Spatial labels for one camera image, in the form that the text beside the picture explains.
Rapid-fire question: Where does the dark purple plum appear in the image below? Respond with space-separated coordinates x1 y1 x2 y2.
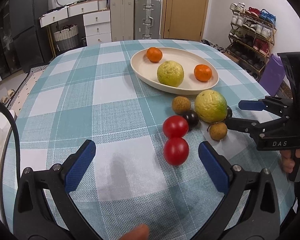
226 106 232 120
182 110 199 130

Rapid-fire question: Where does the brown longan fruit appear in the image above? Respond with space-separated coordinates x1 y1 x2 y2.
209 122 228 141

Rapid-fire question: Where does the green-orange round citrus fruit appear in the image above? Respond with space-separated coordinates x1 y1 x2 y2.
194 89 228 124

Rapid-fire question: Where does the orange mandarin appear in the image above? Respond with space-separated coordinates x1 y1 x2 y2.
194 64 212 82
146 47 163 63

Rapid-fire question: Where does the red tomato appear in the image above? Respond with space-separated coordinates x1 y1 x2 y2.
162 115 189 138
163 138 189 166

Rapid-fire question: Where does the yellow-green guava fruit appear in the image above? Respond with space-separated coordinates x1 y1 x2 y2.
157 61 184 87

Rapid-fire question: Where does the person's right hand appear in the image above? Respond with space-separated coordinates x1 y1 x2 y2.
280 149 300 173

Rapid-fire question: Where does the person's left hand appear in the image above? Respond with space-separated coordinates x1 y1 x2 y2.
119 224 149 240

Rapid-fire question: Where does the purple bag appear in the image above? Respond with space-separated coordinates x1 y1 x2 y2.
258 54 286 96

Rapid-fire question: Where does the shoe rack with shoes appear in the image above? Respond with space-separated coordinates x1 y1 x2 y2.
226 2 277 80

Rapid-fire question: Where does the brown longan near plate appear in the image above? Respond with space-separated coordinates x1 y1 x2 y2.
171 96 191 115

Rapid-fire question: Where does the teal checked tablecloth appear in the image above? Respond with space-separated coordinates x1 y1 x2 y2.
2 39 297 240

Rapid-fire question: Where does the cream round plate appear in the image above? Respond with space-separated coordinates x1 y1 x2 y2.
130 47 219 95

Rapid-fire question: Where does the wooden door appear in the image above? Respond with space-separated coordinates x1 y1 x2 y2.
161 0 209 41

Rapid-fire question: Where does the woven laundry basket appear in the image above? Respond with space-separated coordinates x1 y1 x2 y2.
53 24 79 51

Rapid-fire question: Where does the silver suitcase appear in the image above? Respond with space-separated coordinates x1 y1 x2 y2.
134 0 161 40

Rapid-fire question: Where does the dark glass wardrobe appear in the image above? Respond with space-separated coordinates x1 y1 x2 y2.
0 1 18 79

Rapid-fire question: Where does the white drawer desk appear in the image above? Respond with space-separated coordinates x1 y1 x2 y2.
39 0 111 46

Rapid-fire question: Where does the beige suitcase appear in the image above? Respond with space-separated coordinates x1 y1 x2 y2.
110 0 134 41

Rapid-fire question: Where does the black refrigerator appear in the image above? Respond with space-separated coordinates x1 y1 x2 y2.
9 0 52 73

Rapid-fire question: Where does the black cable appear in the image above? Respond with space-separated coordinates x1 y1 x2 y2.
0 96 21 230

